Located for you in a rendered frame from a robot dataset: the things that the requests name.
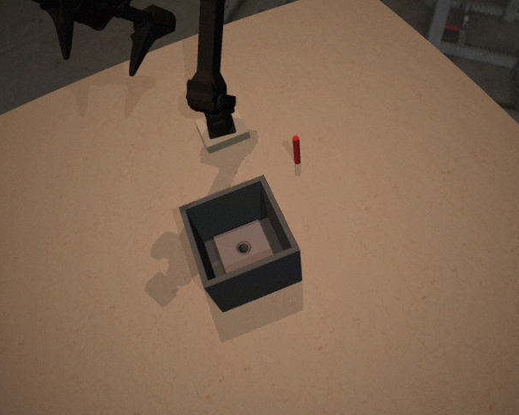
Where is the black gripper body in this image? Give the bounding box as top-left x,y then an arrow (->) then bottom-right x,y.
76,0 -> 176,39

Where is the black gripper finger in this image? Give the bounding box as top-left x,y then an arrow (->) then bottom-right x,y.
129,23 -> 168,77
39,0 -> 77,60

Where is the red peg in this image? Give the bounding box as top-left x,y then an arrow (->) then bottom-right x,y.
292,136 -> 301,164

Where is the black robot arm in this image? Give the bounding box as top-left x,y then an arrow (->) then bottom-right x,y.
74,0 -> 236,139

